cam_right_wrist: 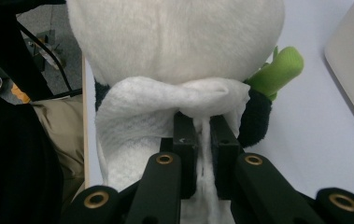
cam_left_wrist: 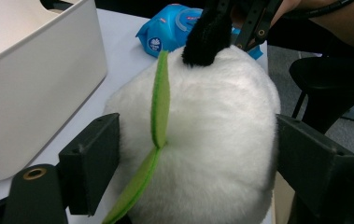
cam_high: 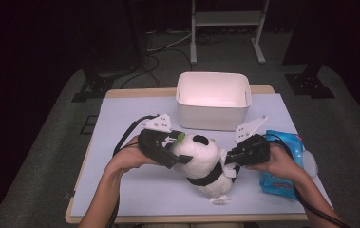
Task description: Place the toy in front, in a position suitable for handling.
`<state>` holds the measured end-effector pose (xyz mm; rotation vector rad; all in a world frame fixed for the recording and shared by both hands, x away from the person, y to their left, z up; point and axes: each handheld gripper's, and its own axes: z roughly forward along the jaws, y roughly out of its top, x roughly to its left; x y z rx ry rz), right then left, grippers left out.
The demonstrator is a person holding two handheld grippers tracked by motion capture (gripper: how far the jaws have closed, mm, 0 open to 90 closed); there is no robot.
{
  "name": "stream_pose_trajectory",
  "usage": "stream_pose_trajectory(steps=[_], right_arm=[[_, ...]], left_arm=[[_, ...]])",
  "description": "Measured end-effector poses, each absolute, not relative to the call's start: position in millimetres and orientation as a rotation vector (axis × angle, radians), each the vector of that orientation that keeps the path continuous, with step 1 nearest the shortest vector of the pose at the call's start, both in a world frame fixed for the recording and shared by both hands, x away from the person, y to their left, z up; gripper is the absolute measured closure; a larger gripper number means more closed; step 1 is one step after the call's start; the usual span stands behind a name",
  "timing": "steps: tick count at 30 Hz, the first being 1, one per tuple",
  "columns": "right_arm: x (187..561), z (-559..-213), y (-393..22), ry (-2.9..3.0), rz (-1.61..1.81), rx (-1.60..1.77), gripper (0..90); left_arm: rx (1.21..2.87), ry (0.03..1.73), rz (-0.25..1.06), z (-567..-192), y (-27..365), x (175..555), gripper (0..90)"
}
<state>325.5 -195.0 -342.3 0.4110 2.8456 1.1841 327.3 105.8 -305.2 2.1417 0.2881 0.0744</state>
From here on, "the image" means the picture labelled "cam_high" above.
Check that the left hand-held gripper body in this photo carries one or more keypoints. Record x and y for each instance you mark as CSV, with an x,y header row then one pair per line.
x,y
152,145

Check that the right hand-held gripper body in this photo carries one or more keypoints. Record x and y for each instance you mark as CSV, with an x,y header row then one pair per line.
x,y
255,150

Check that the white wet wipe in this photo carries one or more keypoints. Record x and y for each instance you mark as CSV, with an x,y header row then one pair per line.
x,y
230,171

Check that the panda plush toy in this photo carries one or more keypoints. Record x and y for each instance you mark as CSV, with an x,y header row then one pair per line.
x,y
196,155

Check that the white plastic bin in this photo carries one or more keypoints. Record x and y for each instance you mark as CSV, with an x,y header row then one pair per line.
x,y
212,117

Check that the blue wet wipes pack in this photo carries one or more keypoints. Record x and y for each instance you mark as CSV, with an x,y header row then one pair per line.
x,y
282,186

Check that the person's left hand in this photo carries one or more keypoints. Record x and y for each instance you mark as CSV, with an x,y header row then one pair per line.
x,y
130,156

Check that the person's right hand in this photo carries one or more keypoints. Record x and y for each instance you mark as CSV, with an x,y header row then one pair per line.
x,y
279,163

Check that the black stand base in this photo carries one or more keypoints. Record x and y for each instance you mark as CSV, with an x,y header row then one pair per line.
x,y
307,85
95,87

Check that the white metal stand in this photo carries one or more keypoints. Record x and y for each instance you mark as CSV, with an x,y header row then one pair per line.
x,y
228,18

